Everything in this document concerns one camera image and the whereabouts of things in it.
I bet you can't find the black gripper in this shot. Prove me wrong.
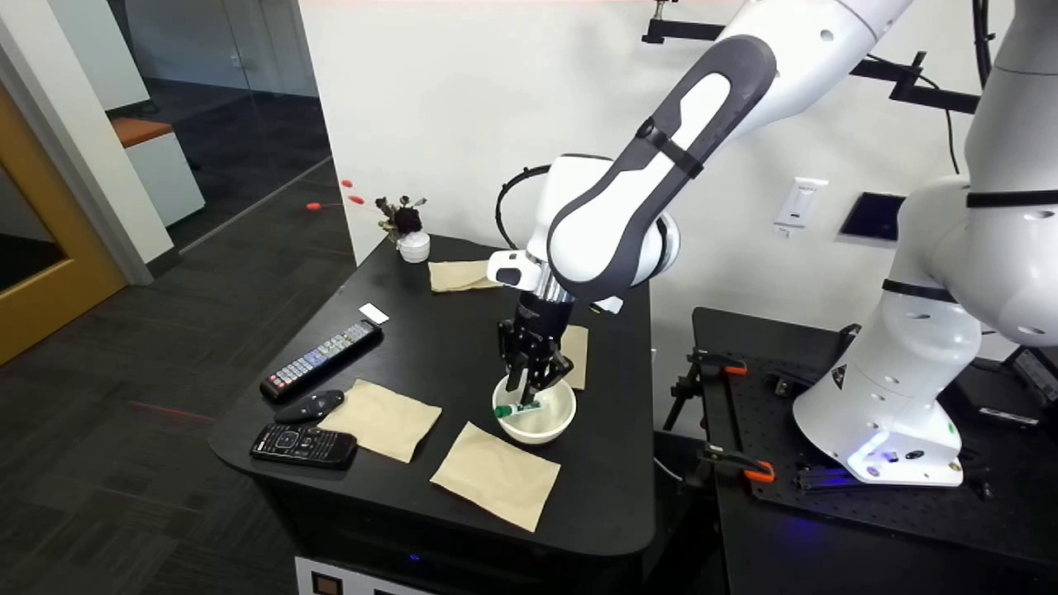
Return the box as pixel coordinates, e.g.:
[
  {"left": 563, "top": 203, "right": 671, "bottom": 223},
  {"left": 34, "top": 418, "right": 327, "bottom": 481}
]
[{"left": 495, "top": 292, "right": 577, "bottom": 409}]

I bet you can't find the white bowl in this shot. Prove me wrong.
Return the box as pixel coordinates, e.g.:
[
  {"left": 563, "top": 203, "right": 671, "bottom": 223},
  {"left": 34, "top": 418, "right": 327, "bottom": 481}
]
[{"left": 490, "top": 368, "right": 577, "bottom": 448}]

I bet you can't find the brown paper napkin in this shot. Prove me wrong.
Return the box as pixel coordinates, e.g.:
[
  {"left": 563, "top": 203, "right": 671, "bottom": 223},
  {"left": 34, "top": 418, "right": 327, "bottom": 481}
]
[
  {"left": 424, "top": 259, "right": 503, "bottom": 299},
  {"left": 427, "top": 421, "right": 565, "bottom": 537},
  {"left": 314, "top": 376, "right": 447, "bottom": 465},
  {"left": 557, "top": 321, "right": 591, "bottom": 392}
]

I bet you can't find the black rounded table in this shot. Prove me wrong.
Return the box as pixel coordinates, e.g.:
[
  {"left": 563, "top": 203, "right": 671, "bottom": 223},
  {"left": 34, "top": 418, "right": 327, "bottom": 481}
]
[{"left": 203, "top": 234, "right": 662, "bottom": 595}]

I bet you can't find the small white vase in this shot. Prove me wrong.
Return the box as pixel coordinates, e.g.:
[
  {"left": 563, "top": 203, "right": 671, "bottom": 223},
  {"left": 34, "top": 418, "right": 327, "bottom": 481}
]
[{"left": 394, "top": 225, "right": 437, "bottom": 268}]

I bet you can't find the orange black clamp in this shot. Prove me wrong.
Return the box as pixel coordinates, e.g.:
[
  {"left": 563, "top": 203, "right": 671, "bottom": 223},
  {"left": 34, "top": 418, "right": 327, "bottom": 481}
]
[
  {"left": 700, "top": 442, "right": 780, "bottom": 494},
  {"left": 684, "top": 347, "right": 754, "bottom": 384}
]

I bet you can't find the long black remote control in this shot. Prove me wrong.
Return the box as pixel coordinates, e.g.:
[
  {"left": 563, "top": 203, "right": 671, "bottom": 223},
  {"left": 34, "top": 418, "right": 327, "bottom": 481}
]
[{"left": 256, "top": 318, "right": 385, "bottom": 408}]

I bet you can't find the dark red flower bunch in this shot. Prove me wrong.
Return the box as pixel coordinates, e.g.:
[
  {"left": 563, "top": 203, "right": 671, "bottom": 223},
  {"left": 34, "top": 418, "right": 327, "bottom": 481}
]
[{"left": 370, "top": 193, "right": 432, "bottom": 239}]

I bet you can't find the small black remote control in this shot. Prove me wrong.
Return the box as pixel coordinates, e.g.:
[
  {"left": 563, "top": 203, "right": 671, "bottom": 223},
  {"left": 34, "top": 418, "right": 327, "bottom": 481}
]
[{"left": 275, "top": 387, "right": 348, "bottom": 431}]

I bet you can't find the wide black remote control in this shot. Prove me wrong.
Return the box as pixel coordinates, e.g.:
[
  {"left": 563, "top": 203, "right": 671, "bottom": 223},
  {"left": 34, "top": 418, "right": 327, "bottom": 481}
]
[{"left": 246, "top": 422, "right": 359, "bottom": 477}]

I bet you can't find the white bench with orange top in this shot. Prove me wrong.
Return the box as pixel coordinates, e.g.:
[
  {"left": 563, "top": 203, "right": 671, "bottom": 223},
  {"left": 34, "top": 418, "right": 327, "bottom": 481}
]
[{"left": 104, "top": 113, "right": 212, "bottom": 231}]

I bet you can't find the yellow wooden door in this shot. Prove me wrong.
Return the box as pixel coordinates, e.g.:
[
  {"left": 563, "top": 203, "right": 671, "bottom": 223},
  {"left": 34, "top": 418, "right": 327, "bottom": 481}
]
[{"left": 0, "top": 81, "right": 133, "bottom": 369}]

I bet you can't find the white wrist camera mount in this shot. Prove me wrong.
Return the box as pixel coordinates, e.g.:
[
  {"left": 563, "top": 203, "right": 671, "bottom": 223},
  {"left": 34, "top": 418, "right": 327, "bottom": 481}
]
[{"left": 481, "top": 247, "right": 546, "bottom": 299}]

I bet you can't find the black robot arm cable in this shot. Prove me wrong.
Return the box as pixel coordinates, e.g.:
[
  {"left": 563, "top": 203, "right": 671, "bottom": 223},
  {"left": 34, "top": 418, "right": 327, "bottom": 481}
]
[{"left": 490, "top": 158, "right": 556, "bottom": 256}]

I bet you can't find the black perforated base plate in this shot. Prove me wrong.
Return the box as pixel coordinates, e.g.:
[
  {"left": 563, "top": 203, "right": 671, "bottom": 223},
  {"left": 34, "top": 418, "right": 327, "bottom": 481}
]
[{"left": 689, "top": 305, "right": 1058, "bottom": 557}]

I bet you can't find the white wall outlet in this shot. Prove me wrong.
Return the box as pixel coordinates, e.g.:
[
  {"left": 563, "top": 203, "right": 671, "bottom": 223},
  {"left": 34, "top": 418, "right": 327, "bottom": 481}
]
[{"left": 771, "top": 173, "right": 833, "bottom": 242}]

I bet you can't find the black wall plate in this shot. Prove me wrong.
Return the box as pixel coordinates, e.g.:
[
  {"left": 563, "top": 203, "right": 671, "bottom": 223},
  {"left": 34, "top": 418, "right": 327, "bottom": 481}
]
[{"left": 836, "top": 188, "right": 908, "bottom": 246}]

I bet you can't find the thin black wall cable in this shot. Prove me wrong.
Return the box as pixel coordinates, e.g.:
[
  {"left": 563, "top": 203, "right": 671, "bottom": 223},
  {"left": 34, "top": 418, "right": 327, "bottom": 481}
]
[{"left": 916, "top": 46, "right": 964, "bottom": 180}]

